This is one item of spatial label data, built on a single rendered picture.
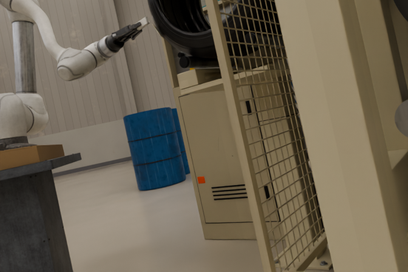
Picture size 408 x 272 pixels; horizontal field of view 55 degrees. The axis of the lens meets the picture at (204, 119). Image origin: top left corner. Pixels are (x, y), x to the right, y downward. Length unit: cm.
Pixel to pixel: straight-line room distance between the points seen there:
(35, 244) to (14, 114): 59
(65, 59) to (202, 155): 91
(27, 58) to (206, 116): 98
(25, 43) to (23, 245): 100
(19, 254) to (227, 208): 104
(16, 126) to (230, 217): 118
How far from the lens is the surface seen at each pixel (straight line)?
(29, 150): 182
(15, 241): 198
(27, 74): 222
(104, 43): 185
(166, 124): 487
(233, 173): 213
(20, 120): 201
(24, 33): 226
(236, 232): 224
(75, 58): 180
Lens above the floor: 67
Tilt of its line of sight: level
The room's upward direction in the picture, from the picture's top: 12 degrees counter-clockwise
